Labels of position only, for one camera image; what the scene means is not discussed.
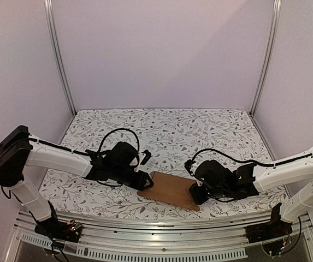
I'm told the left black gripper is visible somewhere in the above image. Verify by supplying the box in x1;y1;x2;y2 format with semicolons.
110;165;153;192

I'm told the brown cardboard box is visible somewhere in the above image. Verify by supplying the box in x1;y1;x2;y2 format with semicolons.
137;171;200;212

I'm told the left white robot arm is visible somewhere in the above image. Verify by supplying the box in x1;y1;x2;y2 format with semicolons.
0;126;153;237

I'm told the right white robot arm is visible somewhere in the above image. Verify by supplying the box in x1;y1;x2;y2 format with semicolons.
185;147;313;238

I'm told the floral patterned table mat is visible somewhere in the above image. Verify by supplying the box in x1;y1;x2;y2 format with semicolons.
40;109;288;220

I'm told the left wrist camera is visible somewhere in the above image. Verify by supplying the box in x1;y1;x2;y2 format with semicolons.
134;150;152;172

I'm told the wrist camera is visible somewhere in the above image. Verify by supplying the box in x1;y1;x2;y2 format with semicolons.
134;150;152;172
184;159;196;177

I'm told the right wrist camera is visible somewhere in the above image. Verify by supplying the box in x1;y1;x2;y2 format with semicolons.
184;159;196;177

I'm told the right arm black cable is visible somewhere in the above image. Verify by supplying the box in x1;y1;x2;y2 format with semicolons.
188;148;313;170

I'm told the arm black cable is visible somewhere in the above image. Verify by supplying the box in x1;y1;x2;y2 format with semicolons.
188;148;313;170
27;127;140;162

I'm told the front aluminium rail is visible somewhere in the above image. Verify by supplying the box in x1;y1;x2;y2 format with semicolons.
1;211;313;261

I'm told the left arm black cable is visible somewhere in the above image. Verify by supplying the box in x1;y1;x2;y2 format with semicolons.
27;127;140;162

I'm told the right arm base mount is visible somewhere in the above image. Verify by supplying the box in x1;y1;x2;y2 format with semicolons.
245;203;292;243

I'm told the left aluminium frame post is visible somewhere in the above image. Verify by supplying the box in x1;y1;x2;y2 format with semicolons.
44;0;77;116

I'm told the aluminium frame post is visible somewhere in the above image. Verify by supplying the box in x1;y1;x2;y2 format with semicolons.
250;0;282;118
44;0;77;116

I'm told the right aluminium frame post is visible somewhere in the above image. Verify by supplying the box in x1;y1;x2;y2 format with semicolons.
250;0;282;118

